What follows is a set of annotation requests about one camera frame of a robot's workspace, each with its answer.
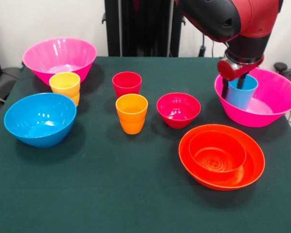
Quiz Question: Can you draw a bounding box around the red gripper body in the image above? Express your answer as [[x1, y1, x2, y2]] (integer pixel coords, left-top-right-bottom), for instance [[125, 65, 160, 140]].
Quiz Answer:
[[217, 54, 265, 82]]

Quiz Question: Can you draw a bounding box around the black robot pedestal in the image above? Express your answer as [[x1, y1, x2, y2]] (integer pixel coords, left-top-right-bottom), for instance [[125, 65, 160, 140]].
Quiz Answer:
[[102, 0, 186, 58]]

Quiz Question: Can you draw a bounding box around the blue plastic cup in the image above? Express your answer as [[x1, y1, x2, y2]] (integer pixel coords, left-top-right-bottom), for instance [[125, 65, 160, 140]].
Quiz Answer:
[[226, 74, 259, 110]]

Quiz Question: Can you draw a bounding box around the dark green tablecloth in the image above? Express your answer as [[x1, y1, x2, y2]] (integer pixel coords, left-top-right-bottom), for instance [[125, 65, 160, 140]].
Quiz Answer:
[[0, 56, 291, 233]]

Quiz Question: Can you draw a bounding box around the yellow plastic cup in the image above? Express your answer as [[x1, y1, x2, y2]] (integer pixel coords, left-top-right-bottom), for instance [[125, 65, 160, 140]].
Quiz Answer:
[[49, 72, 81, 107]]

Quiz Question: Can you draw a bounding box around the blue plastic bowl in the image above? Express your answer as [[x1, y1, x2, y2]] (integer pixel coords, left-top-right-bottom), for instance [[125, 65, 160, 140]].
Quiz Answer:
[[3, 93, 77, 149]]

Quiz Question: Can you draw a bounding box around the orange plastic cup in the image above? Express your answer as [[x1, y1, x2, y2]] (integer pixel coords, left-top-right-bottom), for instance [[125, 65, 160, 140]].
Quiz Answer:
[[115, 94, 148, 135]]

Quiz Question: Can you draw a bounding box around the black wall cable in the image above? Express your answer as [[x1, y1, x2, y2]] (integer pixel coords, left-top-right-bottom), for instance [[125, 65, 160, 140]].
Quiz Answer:
[[198, 33, 215, 58]]

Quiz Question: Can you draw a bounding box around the large pink plastic bowl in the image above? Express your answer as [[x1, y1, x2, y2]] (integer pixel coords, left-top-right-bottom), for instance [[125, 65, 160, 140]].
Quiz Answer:
[[22, 37, 97, 86], [214, 67, 291, 128]]

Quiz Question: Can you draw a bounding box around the large orange plastic bowl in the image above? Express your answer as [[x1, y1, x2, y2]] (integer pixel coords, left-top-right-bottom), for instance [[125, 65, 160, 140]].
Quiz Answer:
[[178, 124, 266, 191]]

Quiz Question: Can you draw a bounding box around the small orange plastic bowl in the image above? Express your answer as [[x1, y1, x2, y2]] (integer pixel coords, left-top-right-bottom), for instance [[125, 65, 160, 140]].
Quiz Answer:
[[188, 130, 247, 173]]

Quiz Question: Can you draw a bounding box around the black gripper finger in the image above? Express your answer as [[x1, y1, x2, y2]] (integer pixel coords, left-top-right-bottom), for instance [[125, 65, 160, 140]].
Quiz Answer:
[[221, 77, 230, 99], [237, 74, 247, 90]]

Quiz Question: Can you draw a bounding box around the red plastic cup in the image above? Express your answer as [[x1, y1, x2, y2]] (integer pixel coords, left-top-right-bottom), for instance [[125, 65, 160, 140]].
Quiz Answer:
[[112, 71, 143, 99]]

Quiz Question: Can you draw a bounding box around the small red plastic bowl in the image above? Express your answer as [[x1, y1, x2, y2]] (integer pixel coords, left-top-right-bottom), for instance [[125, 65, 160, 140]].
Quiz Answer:
[[156, 92, 202, 129]]

